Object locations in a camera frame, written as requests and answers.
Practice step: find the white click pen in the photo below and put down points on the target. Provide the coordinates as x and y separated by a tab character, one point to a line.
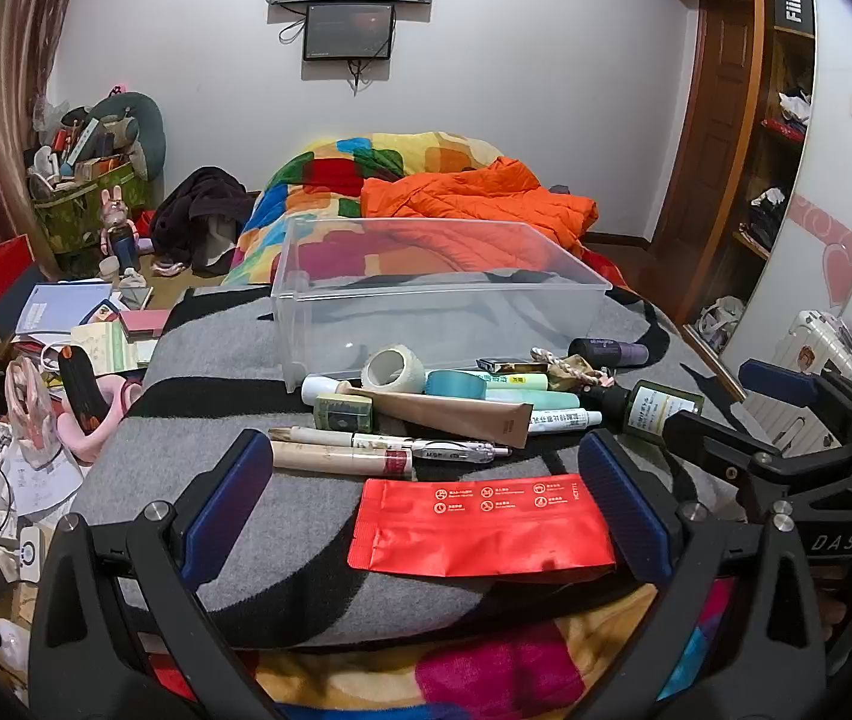
433	450

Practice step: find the white radiator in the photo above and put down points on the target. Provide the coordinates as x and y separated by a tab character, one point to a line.
786	427

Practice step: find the white suitcase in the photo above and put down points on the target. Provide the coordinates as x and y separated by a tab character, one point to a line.
823	349

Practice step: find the wooden wardrobe shelf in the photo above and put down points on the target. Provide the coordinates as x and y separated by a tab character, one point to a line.
760	165

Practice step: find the colourful printed bedsheet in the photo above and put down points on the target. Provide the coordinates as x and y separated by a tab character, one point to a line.
471	671

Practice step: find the teal tape roll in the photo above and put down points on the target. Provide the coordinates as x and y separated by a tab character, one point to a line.
456	385

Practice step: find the pink bunny toy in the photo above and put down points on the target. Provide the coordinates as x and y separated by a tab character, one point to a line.
115	221

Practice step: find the blue white booklet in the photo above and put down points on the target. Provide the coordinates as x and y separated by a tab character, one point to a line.
62	307

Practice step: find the purple bottle with dark cap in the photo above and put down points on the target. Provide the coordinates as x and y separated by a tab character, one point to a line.
613	352

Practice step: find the red foil pouch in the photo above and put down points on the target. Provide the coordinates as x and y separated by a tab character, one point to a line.
482	532

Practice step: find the dark clothes pile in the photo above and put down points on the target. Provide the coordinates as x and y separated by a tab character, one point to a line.
197	214

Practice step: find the wooden door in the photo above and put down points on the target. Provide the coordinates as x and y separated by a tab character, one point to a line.
718	127

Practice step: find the small green box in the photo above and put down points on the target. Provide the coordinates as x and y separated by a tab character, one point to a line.
343	414

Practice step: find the green basket of clutter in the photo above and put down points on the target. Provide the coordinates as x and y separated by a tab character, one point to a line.
70	214

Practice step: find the cream pen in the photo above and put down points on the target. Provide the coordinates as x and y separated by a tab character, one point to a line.
310	435

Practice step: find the colourful checked quilt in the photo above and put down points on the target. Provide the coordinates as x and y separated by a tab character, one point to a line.
321	180

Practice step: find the dark green bottle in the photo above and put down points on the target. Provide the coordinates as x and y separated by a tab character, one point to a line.
651	409

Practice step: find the clear plastic bin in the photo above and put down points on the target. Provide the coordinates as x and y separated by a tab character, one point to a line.
433	330

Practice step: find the white tube with green print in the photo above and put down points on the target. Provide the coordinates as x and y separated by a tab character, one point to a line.
565	421

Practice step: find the small black box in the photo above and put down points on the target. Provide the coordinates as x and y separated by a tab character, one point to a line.
505	365

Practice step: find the white sliding door with hearts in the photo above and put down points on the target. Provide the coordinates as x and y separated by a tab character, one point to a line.
831	165

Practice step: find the white tape roll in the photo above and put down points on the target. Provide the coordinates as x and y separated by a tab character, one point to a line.
412	375

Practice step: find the beige cosmetic tube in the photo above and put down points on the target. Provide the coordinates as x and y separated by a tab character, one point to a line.
456	412

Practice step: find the orange down jacket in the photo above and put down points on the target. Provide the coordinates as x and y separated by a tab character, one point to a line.
471	199

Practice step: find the black sign box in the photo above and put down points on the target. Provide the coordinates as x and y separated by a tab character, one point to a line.
792	6

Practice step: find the mint green tube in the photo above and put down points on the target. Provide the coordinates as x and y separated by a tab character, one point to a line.
516	382

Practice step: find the teal tube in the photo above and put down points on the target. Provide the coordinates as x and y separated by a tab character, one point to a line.
546	400

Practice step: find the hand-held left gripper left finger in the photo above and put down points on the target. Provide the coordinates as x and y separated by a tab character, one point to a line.
227	502

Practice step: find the white power strip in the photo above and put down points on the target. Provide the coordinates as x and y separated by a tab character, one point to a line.
25	551

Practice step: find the grey neck pillow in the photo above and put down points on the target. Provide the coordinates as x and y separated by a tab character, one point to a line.
150	127

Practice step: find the pink book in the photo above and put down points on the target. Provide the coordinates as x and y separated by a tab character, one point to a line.
142	322

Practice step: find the grey black striped blanket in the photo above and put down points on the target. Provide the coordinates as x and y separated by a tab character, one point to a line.
283	540

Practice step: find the cream tube with red end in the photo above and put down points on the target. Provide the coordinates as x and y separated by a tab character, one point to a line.
336	460

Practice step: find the loose white papers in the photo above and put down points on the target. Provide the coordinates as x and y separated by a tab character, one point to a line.
43	484

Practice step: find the black orange massager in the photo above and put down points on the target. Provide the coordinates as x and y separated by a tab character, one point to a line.
85	386

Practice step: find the clear pink bag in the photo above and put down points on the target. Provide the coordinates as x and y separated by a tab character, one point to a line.
28	405

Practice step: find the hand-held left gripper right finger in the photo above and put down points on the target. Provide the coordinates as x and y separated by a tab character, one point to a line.
625	502

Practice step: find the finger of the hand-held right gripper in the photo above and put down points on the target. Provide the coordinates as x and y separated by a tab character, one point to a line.
778	384
703	431

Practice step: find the white plastic bag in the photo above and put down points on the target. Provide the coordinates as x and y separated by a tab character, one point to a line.
718	322

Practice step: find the green cream book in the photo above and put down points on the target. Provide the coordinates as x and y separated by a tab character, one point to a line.
107	349

